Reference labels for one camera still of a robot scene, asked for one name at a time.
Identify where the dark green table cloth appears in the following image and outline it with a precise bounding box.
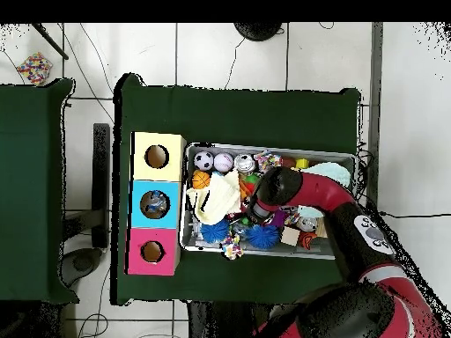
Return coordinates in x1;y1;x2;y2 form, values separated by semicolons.
111;73;362;311

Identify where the small orange basketball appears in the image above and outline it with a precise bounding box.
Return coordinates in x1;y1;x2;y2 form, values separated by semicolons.
191;170;212;191

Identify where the colourful patterned cloth pouch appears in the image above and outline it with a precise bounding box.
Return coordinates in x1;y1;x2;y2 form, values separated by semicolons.
253;151;285;174

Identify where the colourful spotted plush toy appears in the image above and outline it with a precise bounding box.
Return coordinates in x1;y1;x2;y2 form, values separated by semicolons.
220;235;245;261

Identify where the blue spiky ball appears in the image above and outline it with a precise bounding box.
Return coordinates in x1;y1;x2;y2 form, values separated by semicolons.
246;224;282;251
201;218;232;245

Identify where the green covered side table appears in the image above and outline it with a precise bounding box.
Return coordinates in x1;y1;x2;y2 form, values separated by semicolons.
0;78;77;305

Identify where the wooden box with three holes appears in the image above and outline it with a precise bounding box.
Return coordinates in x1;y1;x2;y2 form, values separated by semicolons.
126;130;188;277

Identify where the shallow clear mesh bin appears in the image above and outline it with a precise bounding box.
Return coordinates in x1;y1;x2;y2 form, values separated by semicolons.
181;143;357;261

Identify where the small baseball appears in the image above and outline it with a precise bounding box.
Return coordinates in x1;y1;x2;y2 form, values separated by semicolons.
213;152;234;173

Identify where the cream waffle cloth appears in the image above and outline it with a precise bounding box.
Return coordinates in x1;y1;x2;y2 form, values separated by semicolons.
187;171;243;227

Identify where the small soccer ball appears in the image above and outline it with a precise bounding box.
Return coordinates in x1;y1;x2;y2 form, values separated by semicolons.
193;151;216;173

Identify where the clear plastic packet blue label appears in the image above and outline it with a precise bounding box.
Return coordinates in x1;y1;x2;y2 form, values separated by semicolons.
142;196;165;219

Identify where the black round stand base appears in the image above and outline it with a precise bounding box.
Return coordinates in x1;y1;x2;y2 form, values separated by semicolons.
233;22;285;42

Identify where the mint green cloth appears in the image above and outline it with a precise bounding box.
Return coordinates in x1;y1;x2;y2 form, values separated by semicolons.
304;161;352;188

